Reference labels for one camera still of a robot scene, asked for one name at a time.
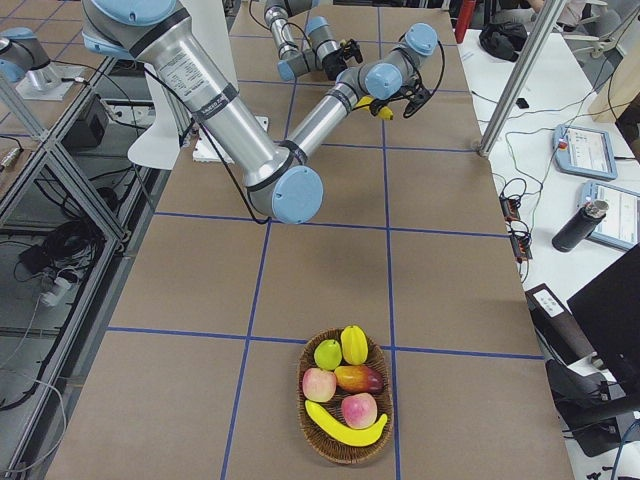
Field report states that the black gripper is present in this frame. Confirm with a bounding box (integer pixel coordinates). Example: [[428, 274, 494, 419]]
[[322, 46, 348, 80], [386, 85, 424, 106]]

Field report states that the yellow banana curved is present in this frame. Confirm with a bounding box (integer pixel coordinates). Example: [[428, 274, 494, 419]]
[[353, 96, 394, 121]]

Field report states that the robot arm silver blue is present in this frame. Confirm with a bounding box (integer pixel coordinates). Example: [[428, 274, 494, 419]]
[[81, 1, 444, 224], [263, 0, 363, 81]]

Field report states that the yellow banana basket back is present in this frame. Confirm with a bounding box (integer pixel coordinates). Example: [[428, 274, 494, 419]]
[[340, 325, 369, 366]]

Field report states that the brown wicker basket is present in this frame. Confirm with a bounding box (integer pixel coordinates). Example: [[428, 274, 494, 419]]
[[295, 327, 394, 467]]

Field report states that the red cylinder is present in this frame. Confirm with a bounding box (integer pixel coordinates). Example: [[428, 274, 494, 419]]
[[454, 0, 476, 44]]

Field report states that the black bag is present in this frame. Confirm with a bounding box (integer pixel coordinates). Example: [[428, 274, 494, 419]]
[[479, 22, 528, 62]]

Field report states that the black usb hub far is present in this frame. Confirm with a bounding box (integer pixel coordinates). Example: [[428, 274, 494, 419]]
[[499, 196, 521, 222]]

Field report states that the black usb hub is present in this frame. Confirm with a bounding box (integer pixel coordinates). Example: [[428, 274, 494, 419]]
[[499, 196, 521, 222], [509, 231, 532, 263]]

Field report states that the blue teach pendant far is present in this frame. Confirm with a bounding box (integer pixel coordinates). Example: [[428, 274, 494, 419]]
[[552, 124, 618, 181]]

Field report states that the blue teach pendant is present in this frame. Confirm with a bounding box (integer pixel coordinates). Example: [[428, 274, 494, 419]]
[[580, 181, 639, 251], [552, 124, 618, 181]]

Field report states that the black usb hub near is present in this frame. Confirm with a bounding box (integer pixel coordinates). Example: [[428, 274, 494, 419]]
[[509, 231, 532, 263]]

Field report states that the black water bottle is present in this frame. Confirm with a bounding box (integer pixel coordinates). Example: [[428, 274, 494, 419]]
[[551, 200, 609, 253]]

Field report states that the blue teach pendant near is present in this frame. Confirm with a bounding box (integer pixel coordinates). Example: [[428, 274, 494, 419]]
[[580, 181, 639, 251]]

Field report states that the black power adapter box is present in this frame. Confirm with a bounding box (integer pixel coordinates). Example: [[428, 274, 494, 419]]
[[525, 283, 596, 364]]

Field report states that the green pear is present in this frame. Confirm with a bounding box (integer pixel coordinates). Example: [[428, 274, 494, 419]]
[[314, 339, 342, 371]]

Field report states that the black monitor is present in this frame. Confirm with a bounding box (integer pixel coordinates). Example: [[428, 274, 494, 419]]
[[568, 246, 639, 394]]

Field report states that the dark red mango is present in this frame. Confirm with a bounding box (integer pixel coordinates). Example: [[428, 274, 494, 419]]
[[334, 365, 384, 394]]

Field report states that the red peach left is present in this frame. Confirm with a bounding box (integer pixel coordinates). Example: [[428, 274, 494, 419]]
[[302, 367, 337, 403]]

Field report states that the red peach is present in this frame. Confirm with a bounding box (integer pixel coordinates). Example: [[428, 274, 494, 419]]
[[302, 367, 337, 403], [341, 393, 378, 430]]

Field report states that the red peach front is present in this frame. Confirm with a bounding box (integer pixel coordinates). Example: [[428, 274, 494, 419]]
[[341, 393, 378, 430]]

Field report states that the yellow banana near front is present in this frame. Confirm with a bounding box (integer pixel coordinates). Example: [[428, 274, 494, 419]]
[[304, 400, 389, 447]]

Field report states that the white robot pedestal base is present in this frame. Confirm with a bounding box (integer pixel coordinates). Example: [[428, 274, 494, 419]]
[[184, 1, 274, 171]]

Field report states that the aluminium frame post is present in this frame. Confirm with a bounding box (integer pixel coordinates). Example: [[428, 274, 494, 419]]
[[477, 0, 565, 158]]

